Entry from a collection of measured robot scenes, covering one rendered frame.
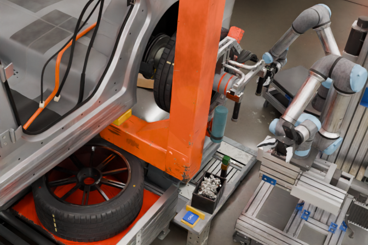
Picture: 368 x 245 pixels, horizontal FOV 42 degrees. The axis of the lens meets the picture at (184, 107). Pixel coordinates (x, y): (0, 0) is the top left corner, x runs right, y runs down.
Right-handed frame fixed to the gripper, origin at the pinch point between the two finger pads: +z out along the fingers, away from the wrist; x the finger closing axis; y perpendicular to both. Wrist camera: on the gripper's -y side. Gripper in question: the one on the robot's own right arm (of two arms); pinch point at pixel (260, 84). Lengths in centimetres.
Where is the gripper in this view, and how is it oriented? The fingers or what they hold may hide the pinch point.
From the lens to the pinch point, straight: 317.1
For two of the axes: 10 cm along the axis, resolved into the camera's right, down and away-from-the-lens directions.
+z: -5.4, 4.9, -6.9
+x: 8.4, 3.9, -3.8
